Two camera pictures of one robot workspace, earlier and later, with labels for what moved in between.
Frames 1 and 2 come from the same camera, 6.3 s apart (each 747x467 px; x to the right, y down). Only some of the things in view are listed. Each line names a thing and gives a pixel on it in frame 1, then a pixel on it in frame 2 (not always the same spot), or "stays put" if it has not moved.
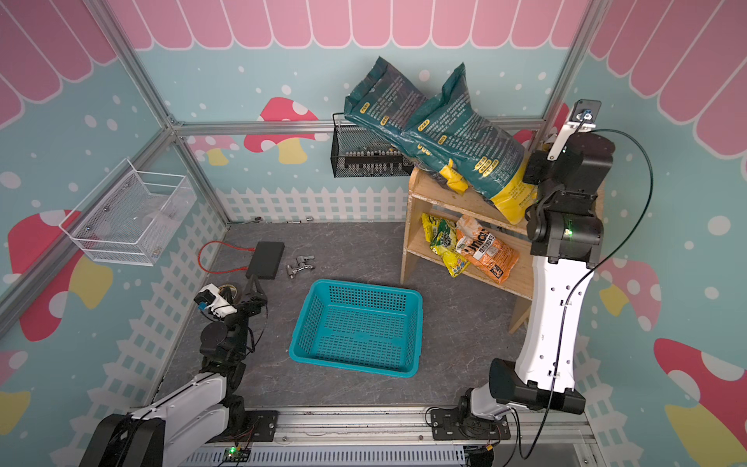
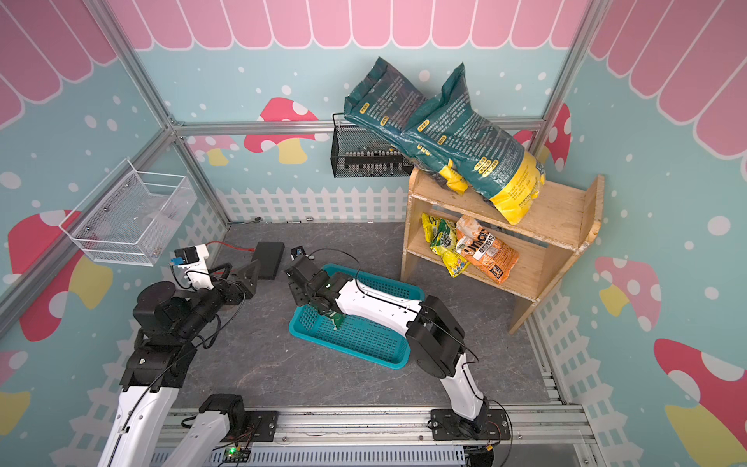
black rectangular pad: (266, 260) stays put
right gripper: (535, 170) to (299, 293)
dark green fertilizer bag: (450, 128) stays put
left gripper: (259, 300) to (236, 297)
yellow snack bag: (442, 234) stays put
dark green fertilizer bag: (382, 103) stays put
